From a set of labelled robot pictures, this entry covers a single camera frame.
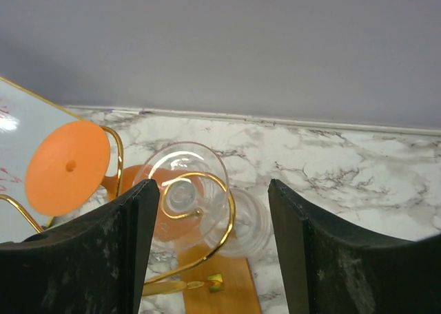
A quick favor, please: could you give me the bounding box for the gold wire wine glass rack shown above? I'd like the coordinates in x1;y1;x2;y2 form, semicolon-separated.
0;125;263;314

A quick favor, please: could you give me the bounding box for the clear patterned stemmed glass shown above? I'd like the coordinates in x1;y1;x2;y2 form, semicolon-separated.
199;188;271;258

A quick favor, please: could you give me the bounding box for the white framed whiteboard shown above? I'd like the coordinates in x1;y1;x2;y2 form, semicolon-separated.
0;78;80;226

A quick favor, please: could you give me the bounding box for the orange plastic goblet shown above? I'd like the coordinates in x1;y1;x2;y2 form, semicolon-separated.
24;120;204;242

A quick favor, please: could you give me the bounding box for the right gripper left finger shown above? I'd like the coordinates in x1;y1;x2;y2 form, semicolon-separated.
1;180;160;313

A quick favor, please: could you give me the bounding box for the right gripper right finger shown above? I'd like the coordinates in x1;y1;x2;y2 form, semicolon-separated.
268;179;440;313

